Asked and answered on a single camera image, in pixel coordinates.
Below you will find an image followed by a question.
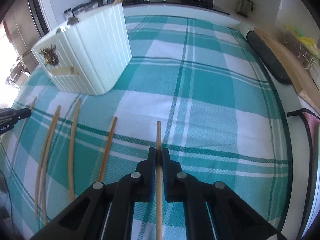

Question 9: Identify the wooden chopstick five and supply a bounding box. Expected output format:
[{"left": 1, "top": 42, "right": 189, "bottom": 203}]
[{"left": 155, "top": 121, "right": 163, "bottom": 240}]

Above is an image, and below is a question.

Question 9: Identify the wooden chopstick three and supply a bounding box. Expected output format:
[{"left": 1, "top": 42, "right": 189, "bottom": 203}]
[{"left": 68, "top": 99, "right": 81, "bottom": 202}]

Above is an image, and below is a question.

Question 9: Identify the wooden chopstick two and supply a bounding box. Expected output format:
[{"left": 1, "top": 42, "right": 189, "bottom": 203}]
[{"left": 40, "top": 105, "right": 61, "bottom": 225}]

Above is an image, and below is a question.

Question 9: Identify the wooden chopstick one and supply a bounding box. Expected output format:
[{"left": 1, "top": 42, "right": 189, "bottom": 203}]
[{"left": 34, "top": 107, "right": 61, "bottom": 218}]

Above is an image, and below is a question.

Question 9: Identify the wooden chopstick four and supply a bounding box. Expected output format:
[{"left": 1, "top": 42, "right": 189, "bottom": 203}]
[{"left": 98, "top": 116, "right": 118, "bottom": 181}]

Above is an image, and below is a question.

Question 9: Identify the round steel spoon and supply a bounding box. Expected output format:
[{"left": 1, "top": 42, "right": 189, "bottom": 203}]
[{"left": 56, "top": 26, "right": 67, "bottom": 35}]

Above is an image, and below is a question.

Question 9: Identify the oval steel spoon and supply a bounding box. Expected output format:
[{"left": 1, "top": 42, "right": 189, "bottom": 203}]
[{"left": 67, "top": 16, "right": 79, "bottom": 26}]

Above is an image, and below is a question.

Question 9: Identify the silver refrigerator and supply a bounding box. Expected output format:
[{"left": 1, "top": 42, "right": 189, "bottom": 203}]
[{"left": 4, "top": 0, "right": 48, "bottom": 73}]

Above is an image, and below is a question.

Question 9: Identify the cream utensil holder box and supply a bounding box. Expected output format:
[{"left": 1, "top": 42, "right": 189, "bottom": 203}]
[{"left": 31, "top": 3, "right": 132, "bottom": 95}]

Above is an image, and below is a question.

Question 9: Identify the teal plaid tablecloth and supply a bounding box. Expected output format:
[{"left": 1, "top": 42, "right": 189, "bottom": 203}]
[{"left": 1, "top": 16, "right": 292, "bottom": 239}]

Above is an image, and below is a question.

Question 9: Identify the green plastic cutting board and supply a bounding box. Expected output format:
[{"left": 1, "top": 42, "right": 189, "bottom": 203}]
[{"left": 308, "top": 114, "right": 319, "bottom": 227}]

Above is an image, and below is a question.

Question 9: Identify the spice jar rack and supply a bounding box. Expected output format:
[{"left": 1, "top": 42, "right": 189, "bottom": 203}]
[{"left": 63, "top": 2, "right": 98, "bottom": 20}]

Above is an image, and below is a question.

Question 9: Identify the wooden cutting board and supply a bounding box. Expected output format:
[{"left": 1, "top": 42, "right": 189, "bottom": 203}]
[{"left": 254, "top": 28, "right": 319, "bottom": 112}]

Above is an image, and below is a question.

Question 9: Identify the black rolled mat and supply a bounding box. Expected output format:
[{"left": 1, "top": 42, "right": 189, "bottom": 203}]
[{"left": 246, "top": 30, "right": 292, "bottom": 85}]

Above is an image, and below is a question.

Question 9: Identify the black gas stove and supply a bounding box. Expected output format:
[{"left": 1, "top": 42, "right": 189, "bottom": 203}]
[{"left": 122, "top": 0, "right": 230, "bottom": 15}]

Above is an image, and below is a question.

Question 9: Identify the wire basket with bags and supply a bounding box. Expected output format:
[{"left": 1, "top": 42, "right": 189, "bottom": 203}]
[{"left": 282, "top": 25, "right": 319, "bottom": 69}]

